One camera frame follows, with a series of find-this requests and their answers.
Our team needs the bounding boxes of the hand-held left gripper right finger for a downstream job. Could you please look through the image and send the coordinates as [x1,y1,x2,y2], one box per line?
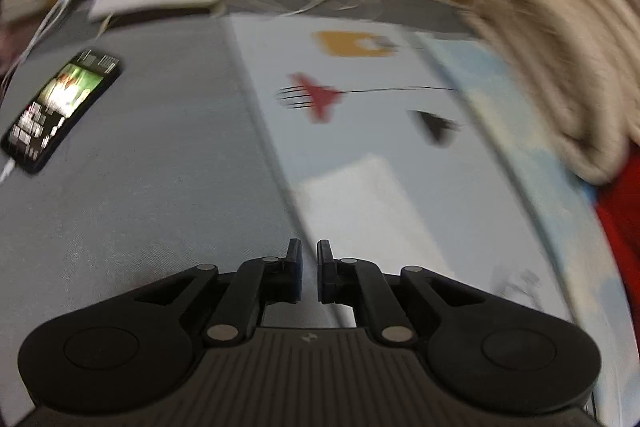
[317,239,489,348]

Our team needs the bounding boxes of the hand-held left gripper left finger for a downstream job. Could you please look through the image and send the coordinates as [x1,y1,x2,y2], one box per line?
[131,238,304,348]

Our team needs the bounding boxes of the white towel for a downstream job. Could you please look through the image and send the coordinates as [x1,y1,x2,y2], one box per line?
[295,154,446,328]

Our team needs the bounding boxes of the deer and lamp printed sheet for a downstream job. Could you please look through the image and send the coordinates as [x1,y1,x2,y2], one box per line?
[222,14,571,330]

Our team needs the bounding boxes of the blue leaf patterned sheet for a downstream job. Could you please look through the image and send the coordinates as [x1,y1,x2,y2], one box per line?
[417,31,633,427]

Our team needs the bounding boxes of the black smartphone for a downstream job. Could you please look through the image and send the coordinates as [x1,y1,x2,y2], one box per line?
[0,49,124,178]

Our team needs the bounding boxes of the red folded blanket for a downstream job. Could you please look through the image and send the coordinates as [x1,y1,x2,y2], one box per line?
[592,147,640,293]

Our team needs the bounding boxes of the beige folded quilt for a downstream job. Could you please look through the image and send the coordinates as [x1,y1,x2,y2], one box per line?
[467,0,640,186]

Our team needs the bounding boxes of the white charging cable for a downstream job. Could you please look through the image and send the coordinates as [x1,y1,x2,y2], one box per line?
[0,0,83,185]

